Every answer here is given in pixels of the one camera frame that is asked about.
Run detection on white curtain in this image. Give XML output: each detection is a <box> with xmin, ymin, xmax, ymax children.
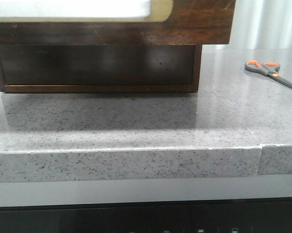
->
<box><xmin>214</xmin><ymin>0</ymin><xmax>292</xmax><ymax>50</ymax></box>

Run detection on dark wooden drawer cabinet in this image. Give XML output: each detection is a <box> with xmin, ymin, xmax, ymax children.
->
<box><xmin>0</xmin><ymin>45</ymin><xmax>202</xmax><ymax>93</ymax></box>

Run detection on orange grey scissors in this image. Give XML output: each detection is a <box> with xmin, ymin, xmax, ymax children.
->
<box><xmin>244</xmin><ymin>60</ymin><xmax>292</xmax><ymax>89</ymax></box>

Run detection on black appliance control panel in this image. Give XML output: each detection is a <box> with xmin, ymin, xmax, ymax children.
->
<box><xmin>0</xmin><ymin>198</ymin><xmax>292</xmax><ymax>233</ymax></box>

